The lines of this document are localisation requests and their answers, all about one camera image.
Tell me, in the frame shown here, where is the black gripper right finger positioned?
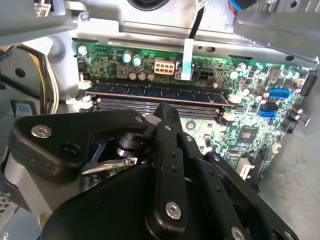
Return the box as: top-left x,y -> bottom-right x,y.
180,132 -> 300,240

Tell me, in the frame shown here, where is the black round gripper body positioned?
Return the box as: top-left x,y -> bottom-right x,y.
41,163 -> 193,240

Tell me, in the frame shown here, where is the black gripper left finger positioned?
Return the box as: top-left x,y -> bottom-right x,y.
11,101 -> 189,235

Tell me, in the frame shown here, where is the blue RAM stick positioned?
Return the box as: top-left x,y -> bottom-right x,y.
84,83 -> 230,108

